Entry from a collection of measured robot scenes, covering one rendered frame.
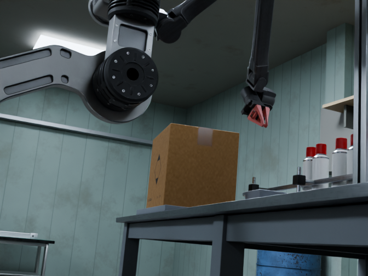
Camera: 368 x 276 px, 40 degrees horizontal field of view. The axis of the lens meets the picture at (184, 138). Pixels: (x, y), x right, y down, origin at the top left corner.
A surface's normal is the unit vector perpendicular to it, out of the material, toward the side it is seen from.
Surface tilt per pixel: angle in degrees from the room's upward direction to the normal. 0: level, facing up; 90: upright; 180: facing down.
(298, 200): 90
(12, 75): 90
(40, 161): 90
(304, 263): 90
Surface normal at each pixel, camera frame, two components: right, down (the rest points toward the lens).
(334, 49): -0.90, -0.17
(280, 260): -0.42, -0.23
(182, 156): 0.25, -0.18
